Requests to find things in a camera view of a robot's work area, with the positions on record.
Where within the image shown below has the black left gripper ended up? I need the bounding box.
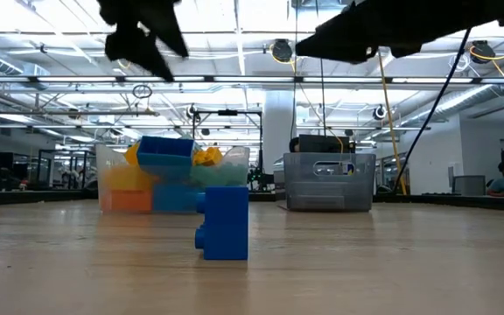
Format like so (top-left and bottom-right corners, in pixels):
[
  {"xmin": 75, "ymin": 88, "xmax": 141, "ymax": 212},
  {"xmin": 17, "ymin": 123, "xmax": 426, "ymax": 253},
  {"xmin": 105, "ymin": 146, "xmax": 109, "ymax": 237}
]
[{"xmin": 96, "ymin": 0, "xmax": 191, "ymax": 83}]

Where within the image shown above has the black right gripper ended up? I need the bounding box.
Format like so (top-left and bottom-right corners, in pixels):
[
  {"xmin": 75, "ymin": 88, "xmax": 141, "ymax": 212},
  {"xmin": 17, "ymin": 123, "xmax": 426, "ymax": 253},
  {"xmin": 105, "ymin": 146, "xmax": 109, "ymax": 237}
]
[{"xmin": 295, "ymin": 0, "xmax": 504, "ymax": 65}]

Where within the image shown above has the small blue toy block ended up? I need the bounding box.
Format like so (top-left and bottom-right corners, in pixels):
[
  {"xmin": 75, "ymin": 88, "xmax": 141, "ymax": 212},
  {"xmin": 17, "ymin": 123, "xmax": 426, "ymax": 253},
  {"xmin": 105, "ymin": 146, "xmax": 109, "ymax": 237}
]
[{"xmin": 136, "ymin": 136, "xmax": 196, "ymax": 168}]

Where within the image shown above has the yellow rounded toy block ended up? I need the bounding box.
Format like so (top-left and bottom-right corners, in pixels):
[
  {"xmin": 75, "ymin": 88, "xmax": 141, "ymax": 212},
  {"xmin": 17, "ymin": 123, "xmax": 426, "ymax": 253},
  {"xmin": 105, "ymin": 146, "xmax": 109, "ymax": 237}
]
[{"xmin": 124, "ymin": 142, "xmax": 142, "ymax": 166}]

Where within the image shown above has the yellow tall toy block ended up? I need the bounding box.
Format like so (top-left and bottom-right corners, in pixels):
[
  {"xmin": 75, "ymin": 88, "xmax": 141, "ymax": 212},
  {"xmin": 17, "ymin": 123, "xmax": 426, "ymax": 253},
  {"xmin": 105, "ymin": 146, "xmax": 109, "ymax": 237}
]
[{"xmin": 104, "ymin": 164, "xmax": 156, "ymax": 193}]

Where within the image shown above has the clear plastic bin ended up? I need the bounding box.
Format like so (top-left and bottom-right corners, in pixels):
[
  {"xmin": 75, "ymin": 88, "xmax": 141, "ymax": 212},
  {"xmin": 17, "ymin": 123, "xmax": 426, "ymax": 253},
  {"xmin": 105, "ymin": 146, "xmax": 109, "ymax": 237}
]
[{"xmin": 95, "ymin": 143, "xmax": 251, "ymax": 214}]

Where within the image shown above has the mint toy block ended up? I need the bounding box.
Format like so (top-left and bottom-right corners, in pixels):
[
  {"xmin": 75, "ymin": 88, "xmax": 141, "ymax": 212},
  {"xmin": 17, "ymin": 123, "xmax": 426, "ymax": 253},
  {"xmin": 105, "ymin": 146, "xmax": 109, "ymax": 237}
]
[{"xmin": 189, "ymin": 162, "xmax": 249, "ymax": 187}]

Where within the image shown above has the large blue toy block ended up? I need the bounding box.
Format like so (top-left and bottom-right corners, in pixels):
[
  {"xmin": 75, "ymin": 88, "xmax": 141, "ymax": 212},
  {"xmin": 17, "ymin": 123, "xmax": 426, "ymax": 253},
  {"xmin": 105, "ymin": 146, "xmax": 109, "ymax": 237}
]
[{"xmin": 152, "ymin": 183, "xmax": 201, "ymax": 214}]

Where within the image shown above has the orange toy block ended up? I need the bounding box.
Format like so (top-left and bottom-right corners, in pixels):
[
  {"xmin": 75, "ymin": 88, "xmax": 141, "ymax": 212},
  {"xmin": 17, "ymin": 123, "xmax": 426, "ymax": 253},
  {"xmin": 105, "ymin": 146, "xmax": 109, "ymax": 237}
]
[{"xmin": 101, "ymin": 189, "xmax": 154, "ymax": 214}]

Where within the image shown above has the long blue toy block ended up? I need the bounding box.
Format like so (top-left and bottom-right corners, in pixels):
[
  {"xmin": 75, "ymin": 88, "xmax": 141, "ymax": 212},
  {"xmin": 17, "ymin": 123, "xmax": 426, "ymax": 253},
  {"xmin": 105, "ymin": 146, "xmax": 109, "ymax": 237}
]
[{"xmin": 193, "ymin": 185, "xmax": 250, "ymax": 262}]

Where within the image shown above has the black box behind bin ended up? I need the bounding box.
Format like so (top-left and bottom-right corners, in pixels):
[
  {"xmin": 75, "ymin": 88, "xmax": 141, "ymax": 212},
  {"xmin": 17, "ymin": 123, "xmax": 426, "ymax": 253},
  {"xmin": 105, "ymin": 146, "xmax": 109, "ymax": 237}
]
[{"xmin": 297, "ymin": 133, "xmax": 352, "ymax": 154}]

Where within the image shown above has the smoky grey plastic bin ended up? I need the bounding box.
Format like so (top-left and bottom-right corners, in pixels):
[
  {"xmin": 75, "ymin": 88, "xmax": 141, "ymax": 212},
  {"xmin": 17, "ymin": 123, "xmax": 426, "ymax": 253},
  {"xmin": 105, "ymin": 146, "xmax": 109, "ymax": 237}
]
[{"xmin": 283, "ymin": 151, "xmax": 377, "ymax": 214}]

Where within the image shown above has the yellow hanging cable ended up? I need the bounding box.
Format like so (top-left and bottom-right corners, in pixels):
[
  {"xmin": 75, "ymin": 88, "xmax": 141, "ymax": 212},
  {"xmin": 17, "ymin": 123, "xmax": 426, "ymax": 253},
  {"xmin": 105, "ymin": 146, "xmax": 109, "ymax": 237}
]
[{"xmin": 377, "ymin": 48, "xmax": 409, "ymax": 197}]

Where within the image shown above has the black background rig frame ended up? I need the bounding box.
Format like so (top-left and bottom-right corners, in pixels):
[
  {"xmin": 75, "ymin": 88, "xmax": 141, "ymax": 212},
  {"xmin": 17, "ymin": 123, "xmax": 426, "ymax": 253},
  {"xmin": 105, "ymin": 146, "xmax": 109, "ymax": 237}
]
[{"xmin": 192, "ymin": 108, "xmax": 265, "ymax": 187}]

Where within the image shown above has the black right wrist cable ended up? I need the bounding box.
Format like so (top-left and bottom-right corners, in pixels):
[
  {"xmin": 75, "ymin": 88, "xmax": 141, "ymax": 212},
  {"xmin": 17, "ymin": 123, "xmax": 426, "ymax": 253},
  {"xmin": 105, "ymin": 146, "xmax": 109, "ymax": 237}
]
[{"xmin": 392, "ymin": 26, "xmax": 473, "ymax": 194}]

